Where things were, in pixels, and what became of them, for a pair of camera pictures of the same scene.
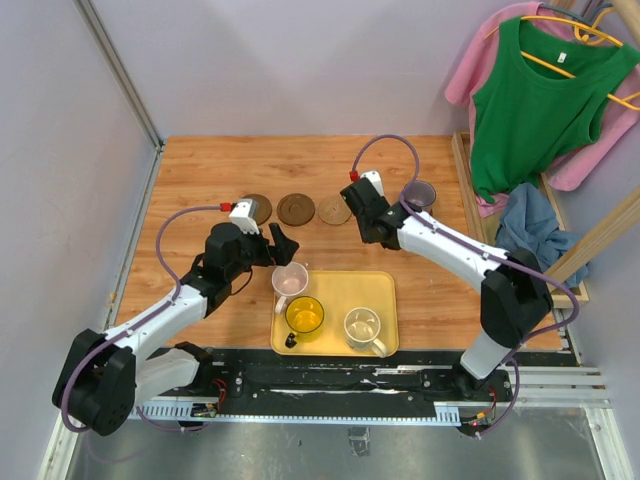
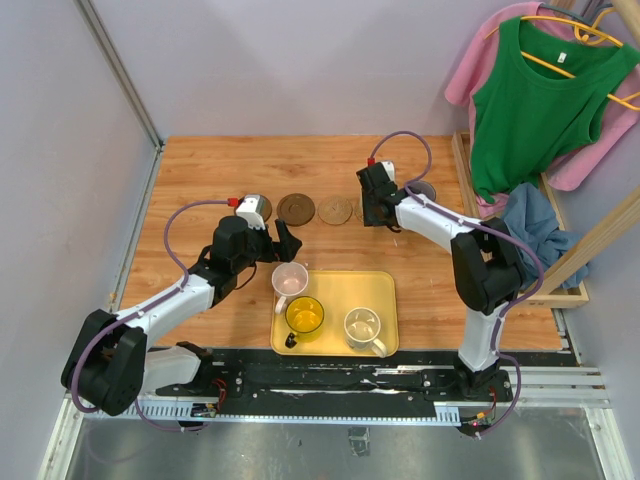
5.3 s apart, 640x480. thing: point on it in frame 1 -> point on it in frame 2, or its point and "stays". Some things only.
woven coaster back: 333,210 stays
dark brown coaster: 296,209 stays
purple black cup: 419,194 stays
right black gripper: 363,237 -> 370,219
